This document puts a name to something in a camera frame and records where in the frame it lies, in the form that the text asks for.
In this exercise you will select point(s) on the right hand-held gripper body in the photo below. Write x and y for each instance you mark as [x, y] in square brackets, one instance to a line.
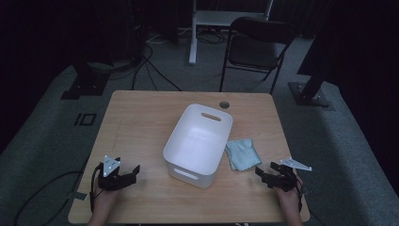
[284, 180]

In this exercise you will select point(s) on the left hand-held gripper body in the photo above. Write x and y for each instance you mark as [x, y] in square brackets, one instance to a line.
[114, 182]

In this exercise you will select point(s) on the light blue cleaning cloth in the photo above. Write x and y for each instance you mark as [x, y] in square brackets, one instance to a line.
[243, 155]

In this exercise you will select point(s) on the white plastic storage bin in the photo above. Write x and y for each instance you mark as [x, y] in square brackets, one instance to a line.
[197, 147]

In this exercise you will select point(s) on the person's right hand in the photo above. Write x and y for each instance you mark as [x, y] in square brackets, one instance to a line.
[290, 202]

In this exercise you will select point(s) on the person's left hand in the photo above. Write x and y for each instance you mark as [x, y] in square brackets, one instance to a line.
[105, 204]

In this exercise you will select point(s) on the grey tape piece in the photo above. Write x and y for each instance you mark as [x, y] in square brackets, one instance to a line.
[306, 190]
[77, 196]

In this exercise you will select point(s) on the black metal stand base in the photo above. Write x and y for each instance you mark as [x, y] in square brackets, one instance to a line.
[87, 84]
[309, 95]

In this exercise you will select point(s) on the black folding chair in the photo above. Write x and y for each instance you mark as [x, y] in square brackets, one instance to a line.
[255, 50]

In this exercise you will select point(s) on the white desk frame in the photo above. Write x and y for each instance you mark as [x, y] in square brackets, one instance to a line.
[219, 18]

